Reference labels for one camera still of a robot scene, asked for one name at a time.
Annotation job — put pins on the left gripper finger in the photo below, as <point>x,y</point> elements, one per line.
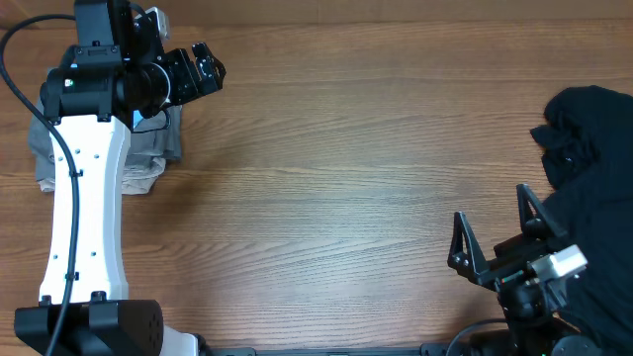
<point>202,50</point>
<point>209,75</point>

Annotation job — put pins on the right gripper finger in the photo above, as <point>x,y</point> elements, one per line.
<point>535,221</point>
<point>465,254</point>

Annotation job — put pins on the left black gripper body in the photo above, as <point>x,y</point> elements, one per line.
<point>183,85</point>

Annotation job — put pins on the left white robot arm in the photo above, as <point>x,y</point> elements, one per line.
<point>117,69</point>

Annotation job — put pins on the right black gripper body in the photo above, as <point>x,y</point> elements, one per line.
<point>513,262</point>

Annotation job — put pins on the black garment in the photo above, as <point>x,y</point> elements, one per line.
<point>587,158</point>

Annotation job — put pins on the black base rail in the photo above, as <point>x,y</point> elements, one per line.
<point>426,349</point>

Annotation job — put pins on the folded grey trousers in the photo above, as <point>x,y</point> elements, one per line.
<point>150,150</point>

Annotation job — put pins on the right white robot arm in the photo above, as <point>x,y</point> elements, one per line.
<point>535,321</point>

